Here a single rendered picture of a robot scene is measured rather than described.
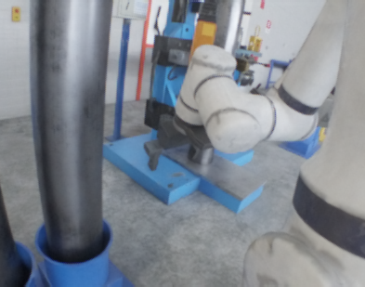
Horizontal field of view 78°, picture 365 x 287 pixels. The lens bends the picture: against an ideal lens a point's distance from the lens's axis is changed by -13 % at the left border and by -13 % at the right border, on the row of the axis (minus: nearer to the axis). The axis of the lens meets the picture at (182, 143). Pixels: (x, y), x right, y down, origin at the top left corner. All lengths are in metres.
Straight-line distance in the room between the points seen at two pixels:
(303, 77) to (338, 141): 0.26
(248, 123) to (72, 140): 0.47
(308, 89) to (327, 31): 0.10
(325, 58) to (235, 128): 0.19
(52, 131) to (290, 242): 0.62
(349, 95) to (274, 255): 0.14
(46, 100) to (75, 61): 0.12
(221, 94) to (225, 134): 0.07
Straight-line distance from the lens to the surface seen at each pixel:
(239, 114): 0.41
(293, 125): 0.50
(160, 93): 1.87
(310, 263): 0.20
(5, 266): 0.88
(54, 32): 0.65
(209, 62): 0.49
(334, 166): 0.21
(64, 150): 0.72
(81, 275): 1.03
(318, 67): 0.46
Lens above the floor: 1.12
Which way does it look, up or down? 24 degrees down
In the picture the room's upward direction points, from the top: 10 degrees clockwise
